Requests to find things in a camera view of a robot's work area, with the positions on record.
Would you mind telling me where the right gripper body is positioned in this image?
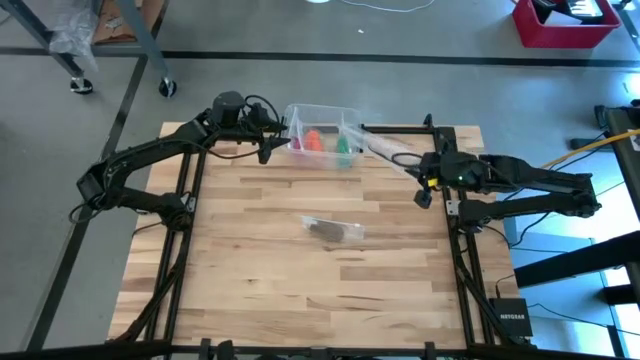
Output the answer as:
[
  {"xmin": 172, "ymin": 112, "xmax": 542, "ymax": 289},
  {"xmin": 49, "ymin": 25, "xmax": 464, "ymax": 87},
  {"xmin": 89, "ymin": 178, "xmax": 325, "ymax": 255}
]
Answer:
[{"xmin": 413, "ymin": 152, "xmax": 481, "ymax": 210}]

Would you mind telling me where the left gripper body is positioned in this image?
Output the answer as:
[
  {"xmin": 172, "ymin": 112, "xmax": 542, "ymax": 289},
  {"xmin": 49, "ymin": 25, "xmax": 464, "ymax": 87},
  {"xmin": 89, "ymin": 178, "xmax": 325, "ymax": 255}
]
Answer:
[{"xmin": 248, "ymin": 102, "xmax": 274, "ymax": 166}]

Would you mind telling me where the clear plastic storage box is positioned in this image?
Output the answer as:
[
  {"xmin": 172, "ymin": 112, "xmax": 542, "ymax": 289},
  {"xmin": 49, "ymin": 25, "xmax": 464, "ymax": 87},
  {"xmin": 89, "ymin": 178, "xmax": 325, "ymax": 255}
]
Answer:
[{"xmin": 281, "ymin": 102, "xmax": 365, "ymax": 170}]

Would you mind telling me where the clear zip plastic bag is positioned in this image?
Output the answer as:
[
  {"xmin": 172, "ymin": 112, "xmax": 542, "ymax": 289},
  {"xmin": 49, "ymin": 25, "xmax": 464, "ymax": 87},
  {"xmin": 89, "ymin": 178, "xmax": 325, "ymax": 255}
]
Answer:
[{"xmin": 301, "ymin": 214, "xmax": 366, "ymax": 245}]

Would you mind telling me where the brown elastic bandage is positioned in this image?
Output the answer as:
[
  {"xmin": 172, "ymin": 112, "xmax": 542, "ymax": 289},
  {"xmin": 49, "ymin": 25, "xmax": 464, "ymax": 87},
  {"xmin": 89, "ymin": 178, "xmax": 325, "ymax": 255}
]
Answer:
[{"xmin": 309, "ymin": 221, "xmax": 345, "ymax": 242}]

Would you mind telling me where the orange bandage roll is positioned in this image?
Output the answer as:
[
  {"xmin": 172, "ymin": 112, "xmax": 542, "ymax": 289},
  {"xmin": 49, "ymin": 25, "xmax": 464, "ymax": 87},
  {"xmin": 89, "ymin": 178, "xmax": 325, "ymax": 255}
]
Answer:
[{"xmin": 304, "ymin": 128, "xmax": 324, "ymax": 153}]

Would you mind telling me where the grey metal cart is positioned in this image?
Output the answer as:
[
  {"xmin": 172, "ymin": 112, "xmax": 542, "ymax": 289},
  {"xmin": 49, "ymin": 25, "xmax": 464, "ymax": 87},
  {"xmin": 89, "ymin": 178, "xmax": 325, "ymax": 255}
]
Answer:
[{"xmin": 0, "ymin": 0, "xmax": 179, "ymax": 99}]

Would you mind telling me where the red plastic crate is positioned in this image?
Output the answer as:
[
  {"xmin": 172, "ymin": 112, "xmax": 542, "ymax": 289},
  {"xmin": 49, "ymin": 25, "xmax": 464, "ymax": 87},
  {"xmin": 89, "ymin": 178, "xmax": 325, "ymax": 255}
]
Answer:
[{"xmin": 511, "ymin": 0, "xmax": 623, "ymax": 50}]

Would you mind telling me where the brown cardboard sheet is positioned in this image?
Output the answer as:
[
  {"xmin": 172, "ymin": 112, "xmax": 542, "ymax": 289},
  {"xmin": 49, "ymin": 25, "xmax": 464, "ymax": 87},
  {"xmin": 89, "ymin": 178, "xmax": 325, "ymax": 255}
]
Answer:
[{"xmin": 93, "ymin": 0, "xmax": 169, "ymax": 46}]

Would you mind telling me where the white paper sheet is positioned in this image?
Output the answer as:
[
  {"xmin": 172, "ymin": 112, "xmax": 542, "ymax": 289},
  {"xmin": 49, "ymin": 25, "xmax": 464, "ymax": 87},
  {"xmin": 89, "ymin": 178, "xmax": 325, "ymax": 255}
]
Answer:
[{"xmin": 543, "ymin": 10, "xmax": 584, "ymax": 27}]

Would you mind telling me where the crumpled clear plastic wrap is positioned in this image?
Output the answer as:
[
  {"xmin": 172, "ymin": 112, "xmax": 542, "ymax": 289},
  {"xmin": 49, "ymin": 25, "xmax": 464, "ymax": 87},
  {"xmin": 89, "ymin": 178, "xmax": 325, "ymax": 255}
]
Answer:
[{"xmin": 48, "ymin": 7, "xmax": 101, "ymax": 74}]

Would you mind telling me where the black electronics box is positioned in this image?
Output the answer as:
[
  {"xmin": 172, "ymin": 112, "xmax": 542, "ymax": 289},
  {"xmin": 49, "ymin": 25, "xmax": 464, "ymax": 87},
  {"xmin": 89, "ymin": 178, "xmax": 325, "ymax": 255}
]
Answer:
[{"xmin": 530, "ymin": 0, "xmax": 607, "ymax": 25}]

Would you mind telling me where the thick yellow cable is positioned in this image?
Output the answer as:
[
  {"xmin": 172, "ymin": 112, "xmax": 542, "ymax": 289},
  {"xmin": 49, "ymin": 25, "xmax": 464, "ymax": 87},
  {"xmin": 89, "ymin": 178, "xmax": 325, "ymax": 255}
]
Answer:
[{"xmin": 542, "ymin": 128, "xmax": 640, "ymax": 170}]

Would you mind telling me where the white floor cable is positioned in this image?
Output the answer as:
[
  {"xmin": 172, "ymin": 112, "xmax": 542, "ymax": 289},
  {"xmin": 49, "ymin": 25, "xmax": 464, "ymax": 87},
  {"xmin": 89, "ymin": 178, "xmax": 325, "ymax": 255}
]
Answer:
[{"xmin": 341, "ymin": 0, "xmax": 437, "ymax": 14}]

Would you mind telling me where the black desk frame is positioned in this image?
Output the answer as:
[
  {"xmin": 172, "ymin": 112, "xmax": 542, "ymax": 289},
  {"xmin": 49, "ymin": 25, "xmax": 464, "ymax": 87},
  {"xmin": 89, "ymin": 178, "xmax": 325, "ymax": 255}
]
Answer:
[{"xmin": 513, "ymin": 107, "xmax": 640, "ymax": 307}]

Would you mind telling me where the black Netgear network switch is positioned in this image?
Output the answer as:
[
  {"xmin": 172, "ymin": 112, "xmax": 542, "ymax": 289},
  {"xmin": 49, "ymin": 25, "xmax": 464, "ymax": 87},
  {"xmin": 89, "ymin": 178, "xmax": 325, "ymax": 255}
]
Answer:
[{"xmin": 488, "ymin": 297, "xmax": 534, "ymax": 338}]

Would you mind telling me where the black metal table frame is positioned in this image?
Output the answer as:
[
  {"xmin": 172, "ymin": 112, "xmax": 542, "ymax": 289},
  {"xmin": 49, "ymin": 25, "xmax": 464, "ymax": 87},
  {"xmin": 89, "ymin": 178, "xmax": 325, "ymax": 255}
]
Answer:
[{"xmin": 0, "ymin": 112, "xmax": 640, "ymax": 360}]

